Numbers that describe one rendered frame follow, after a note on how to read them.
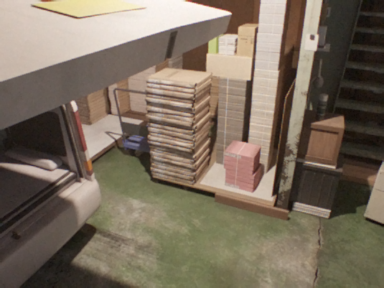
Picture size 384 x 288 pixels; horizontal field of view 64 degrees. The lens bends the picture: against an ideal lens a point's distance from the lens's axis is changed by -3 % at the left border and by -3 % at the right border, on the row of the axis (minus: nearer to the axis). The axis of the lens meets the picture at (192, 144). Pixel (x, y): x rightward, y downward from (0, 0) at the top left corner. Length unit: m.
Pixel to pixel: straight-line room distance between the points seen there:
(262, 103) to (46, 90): 2.58
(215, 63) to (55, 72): 2.55
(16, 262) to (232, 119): 2.17
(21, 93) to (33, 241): 1.63
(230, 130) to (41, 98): 2.73
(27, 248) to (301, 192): 2.15
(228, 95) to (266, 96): 0.36
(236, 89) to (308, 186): 1.09
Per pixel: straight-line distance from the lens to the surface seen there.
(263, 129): 3.12
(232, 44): 3.00
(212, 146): 3.77
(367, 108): 4.13
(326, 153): 2.75
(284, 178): 2.80
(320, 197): 2.95
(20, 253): 2.08
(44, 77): 0.58
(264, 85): 2.97
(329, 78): 3.37
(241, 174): 2.97
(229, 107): 3.12
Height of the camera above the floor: 1.86
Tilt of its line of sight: 28 degrees down
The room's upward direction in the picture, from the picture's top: straight up
